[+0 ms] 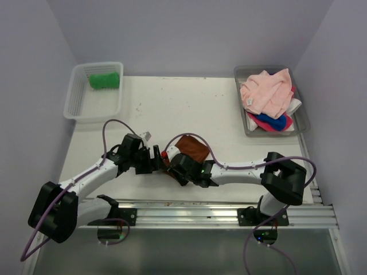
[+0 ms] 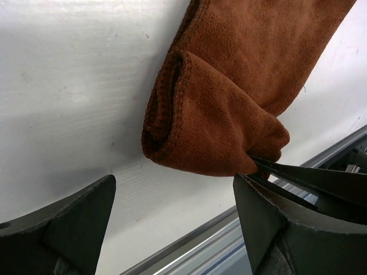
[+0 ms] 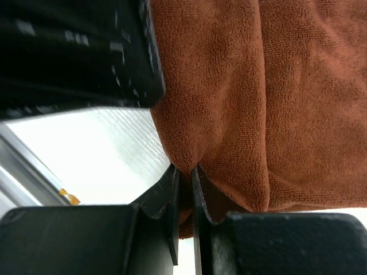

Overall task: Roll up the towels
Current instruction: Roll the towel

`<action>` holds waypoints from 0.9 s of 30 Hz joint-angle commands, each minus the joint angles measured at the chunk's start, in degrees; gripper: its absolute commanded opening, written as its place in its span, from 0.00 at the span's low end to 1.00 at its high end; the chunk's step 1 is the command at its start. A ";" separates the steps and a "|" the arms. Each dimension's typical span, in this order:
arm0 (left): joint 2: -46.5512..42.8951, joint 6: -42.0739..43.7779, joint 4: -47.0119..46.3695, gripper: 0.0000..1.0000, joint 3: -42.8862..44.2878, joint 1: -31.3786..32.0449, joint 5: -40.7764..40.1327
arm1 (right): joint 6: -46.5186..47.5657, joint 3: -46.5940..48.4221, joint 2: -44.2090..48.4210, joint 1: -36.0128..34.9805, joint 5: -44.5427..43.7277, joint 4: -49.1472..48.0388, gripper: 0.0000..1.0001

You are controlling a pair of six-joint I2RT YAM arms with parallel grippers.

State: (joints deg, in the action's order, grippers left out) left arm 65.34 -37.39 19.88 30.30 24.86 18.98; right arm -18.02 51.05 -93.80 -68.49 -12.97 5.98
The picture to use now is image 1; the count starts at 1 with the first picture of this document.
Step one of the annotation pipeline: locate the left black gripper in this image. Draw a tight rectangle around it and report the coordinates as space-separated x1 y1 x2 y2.
129 144 166 174

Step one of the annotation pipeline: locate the brown towel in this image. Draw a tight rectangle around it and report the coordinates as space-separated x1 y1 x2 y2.
163 135 209 167

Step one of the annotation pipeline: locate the green towel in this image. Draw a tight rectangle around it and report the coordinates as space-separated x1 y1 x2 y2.
89 72 120 90

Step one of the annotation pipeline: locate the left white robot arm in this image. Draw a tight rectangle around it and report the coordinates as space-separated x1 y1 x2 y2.
28 133 163 243

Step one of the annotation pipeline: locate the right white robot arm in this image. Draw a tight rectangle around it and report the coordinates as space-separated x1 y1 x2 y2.
168 152 306 226

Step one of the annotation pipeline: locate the magenta towel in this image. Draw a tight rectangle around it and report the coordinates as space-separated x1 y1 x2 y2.
245 85 295 132

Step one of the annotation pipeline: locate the white plastic basket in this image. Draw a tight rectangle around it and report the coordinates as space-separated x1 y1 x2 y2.
63 62 124 123

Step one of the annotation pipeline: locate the blue towel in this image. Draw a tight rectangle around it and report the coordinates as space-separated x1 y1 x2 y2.
256 113 287 131

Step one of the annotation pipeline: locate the light pink towel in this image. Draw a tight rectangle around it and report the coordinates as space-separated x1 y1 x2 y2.
240 69 294 119

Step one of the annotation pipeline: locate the grey plastic tray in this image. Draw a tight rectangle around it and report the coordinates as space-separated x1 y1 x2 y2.
234 65 310 138

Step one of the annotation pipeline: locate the white towel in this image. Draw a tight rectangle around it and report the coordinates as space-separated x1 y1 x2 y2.
245 99 302 132

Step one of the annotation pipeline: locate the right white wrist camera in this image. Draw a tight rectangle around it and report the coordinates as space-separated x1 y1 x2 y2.
161 146 181 162

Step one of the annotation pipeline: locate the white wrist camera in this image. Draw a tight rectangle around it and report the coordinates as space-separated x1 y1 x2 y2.
161 146 181 162
140 131 151 141

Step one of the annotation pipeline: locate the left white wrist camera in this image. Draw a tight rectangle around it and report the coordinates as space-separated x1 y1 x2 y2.
140 131 151 141

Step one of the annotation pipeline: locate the aluminium mounting rail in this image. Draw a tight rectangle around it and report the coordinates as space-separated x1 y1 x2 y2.
118 200 339 229

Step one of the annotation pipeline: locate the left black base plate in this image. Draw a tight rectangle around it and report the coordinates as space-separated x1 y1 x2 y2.
88 207 137 226

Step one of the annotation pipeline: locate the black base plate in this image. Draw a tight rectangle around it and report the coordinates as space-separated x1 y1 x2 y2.
237 206 290 226
88 207 137 226

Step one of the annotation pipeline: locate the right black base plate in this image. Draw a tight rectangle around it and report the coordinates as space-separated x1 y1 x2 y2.
237 206 290 226

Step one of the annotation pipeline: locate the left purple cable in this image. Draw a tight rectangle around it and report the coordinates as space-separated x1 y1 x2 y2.
19 119 137 262

